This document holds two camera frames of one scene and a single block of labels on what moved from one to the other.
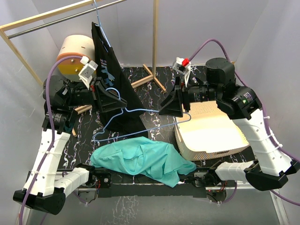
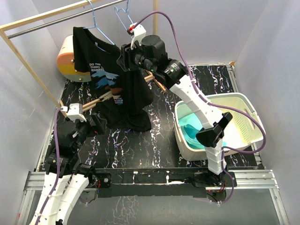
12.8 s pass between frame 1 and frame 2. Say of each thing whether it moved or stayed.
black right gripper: moved
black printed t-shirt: moved
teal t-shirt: moved
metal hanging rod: stayed
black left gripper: moved
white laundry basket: stayed
